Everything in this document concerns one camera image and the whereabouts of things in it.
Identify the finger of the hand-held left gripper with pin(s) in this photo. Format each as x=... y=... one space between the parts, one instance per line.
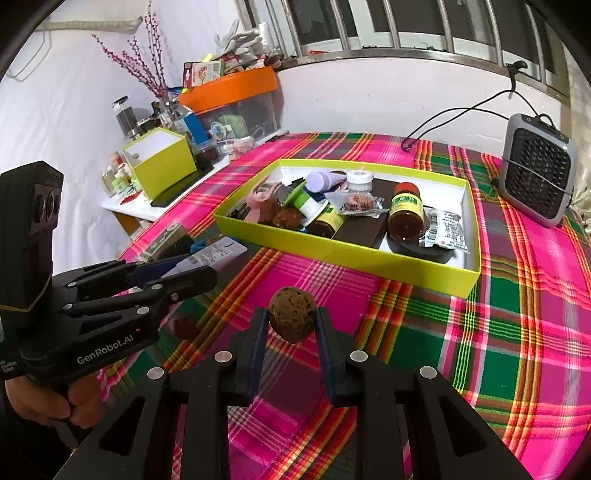
x=152 y=272
x=194 y=279

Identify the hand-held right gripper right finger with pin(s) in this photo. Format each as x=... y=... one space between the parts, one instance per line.
x=325 y=357

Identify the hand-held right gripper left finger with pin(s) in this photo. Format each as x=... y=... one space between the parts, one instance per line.
x=258 y=355

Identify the white cosmetic tube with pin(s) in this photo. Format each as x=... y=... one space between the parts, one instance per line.
x=217 y=254

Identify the brown wrinkled walnut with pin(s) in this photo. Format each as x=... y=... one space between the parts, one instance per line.
x=292 y=316
x=185 y=328
x=215 y=241
x=287 y=217

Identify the yellow-green shallow box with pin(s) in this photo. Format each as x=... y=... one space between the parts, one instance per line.
x=369 y=267

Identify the lavender tube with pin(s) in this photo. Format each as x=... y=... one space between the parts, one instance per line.
x=323 y=181

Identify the small white jar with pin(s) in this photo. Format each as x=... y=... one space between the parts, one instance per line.
x=359 y=182

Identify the person's left hand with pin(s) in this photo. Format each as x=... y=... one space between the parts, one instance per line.
x=32 y=404

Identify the small patterned paper box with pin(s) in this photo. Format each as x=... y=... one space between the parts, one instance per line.
x=161 y=240

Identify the black cylindrical case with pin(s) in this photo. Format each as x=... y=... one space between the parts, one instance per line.
x=180 y=248

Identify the white side cabinet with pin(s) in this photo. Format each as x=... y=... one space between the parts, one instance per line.
x=134 y=207

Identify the black round compact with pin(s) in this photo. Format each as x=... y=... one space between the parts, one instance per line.
x=240 y=213

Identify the black smartphone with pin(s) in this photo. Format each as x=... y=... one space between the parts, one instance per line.
x=180 y=189

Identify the cluster of small bottles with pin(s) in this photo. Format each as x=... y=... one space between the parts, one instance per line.
x=117 y=175

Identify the yellow-green tall box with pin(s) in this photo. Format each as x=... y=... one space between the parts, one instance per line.
x=161 y=168

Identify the round clear plastic jar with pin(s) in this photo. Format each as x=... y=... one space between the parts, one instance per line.
x=207 y=152

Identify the dark brown flat box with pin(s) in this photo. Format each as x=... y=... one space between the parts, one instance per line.
x=360 y=230

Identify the white bottle green cap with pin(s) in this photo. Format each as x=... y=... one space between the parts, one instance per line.
x=300 y=201

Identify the brown bottle yellow label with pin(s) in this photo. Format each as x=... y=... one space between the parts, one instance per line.
x=328 y=221

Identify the red white tape packet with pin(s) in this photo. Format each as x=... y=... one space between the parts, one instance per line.
x=240 y=147

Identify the black disc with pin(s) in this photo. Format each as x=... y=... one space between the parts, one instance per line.
x=429 y=254

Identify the blue white carton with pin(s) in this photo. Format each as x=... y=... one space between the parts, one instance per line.
x=196 y=127

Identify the glass jar black lid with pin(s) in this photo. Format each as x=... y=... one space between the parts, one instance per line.
x=123 y=120

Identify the brown bottle red cap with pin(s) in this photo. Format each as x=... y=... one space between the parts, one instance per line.
x=405 y=221

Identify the clear snack packet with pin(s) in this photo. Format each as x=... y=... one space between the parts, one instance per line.
x=358 y=203

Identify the white silver packet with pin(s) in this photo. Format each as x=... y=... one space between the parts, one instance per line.
x=445 y=233

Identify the clear storage bin orange lid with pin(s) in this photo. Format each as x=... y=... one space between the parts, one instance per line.
x=231 y=85

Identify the pink blossom branches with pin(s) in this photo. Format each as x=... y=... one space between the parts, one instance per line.
x=152 y=69

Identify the red white card packet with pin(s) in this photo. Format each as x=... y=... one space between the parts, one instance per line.
x=203 y=73

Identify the white work gloves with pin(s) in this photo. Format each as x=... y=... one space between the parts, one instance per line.
x=240 y=39

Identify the grey portable heater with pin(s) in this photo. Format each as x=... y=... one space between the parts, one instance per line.
x=538 y=170

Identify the steel window guard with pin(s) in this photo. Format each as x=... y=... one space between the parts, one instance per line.
x=392 y=55

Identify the heart print curtain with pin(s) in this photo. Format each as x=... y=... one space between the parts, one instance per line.
x=582 y=184

